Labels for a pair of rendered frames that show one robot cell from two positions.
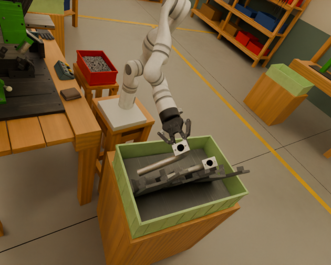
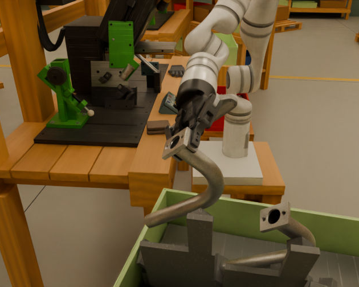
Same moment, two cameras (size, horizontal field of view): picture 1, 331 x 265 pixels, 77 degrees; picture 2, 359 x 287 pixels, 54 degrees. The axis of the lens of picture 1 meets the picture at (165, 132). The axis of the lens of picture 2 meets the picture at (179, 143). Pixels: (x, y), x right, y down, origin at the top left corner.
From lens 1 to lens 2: 58 cm
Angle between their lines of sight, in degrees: 45
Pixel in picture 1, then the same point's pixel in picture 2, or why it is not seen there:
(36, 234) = not seen: outside the picture
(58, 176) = not seen: hidden behind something
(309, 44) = not seen: outside the picture
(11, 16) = (121, 36)
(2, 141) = (48, 162)
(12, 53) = (115, 80)
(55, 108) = (128, 140)
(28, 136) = (75, 164)
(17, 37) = (122, 60)
